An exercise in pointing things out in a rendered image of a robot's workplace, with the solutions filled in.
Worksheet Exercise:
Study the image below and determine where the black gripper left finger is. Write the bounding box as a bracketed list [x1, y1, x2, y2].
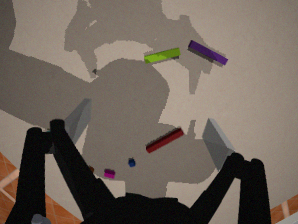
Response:
[5, 98, 138, 224]

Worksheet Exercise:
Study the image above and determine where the small magenta block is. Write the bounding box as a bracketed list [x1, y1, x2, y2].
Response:
[104, 170, 115, 179]

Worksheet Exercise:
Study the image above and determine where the red rod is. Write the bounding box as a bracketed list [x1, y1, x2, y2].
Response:
[146, 128, 184, 153]

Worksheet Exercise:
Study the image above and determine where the purple rod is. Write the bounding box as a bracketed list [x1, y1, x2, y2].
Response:
[188, 40, 228, 65]

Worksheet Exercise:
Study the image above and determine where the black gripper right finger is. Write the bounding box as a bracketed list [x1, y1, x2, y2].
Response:
[176, 118, 271, 224]

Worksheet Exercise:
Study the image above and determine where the lime green rod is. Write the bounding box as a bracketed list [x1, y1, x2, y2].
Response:
[144, 48, 181, 64]

